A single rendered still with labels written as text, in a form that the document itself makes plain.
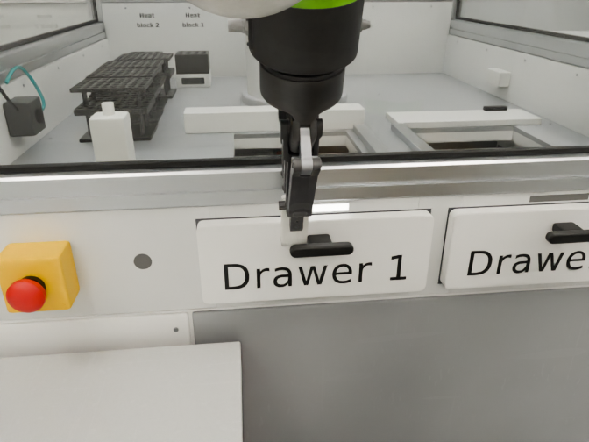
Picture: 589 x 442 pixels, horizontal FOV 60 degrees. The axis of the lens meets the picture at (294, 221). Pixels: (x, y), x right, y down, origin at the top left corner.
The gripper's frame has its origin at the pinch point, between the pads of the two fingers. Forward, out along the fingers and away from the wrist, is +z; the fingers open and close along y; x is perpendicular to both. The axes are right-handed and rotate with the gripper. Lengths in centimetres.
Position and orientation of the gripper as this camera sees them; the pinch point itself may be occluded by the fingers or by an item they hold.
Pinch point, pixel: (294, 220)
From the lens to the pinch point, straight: 58.0
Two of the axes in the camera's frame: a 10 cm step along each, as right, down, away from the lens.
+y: 1.0, 7.1, -7.0
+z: -0.4, 7.0, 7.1
